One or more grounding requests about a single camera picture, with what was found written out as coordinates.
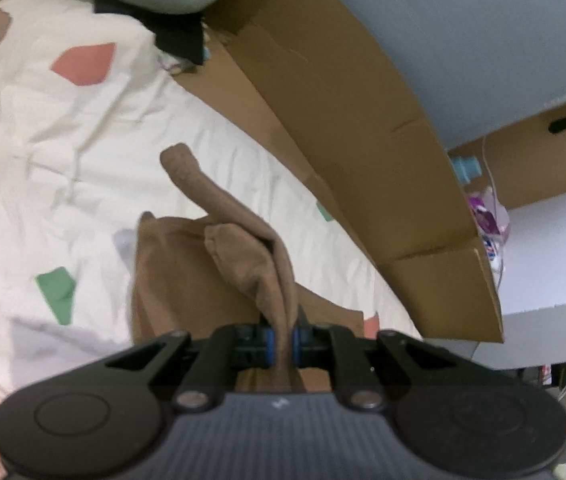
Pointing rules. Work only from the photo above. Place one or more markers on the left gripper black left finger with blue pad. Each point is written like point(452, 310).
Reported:
point(194, 375)

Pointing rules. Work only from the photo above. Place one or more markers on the white patterned bed sheet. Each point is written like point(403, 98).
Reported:
point(86, 107)

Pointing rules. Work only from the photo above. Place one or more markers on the large brown cardboard sheet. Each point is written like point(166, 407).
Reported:
point(360, 188)

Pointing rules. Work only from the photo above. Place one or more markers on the brown cardboard box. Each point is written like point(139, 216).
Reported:
point(527, 161)

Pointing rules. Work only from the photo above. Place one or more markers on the brown printed t-shirt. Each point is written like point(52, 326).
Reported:
point(228, 267)

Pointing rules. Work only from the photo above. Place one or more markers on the purple white packaging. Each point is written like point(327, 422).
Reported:
point(493, 223)

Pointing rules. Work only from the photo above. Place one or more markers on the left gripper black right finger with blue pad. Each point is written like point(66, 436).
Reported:
point(371, 375)

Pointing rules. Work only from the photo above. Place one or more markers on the black garment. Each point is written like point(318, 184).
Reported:
point(181, 35)

